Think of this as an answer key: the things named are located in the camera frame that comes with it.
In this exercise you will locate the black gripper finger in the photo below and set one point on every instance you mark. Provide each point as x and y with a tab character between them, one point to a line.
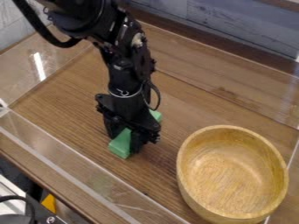
113	125
140	138

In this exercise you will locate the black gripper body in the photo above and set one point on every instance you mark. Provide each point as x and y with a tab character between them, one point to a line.
126	107

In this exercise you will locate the green rectangular block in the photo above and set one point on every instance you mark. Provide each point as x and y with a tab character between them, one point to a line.
121	145

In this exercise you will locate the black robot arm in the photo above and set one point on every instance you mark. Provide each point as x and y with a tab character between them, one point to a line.
112	30

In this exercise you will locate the brown wooden bowl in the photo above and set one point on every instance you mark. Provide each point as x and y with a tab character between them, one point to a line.
230	174

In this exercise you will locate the yellow black device lower left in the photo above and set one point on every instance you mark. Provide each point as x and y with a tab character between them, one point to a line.
42	210

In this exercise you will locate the clear acrylic enclosure wall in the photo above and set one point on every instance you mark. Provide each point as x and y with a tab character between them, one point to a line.
216	82

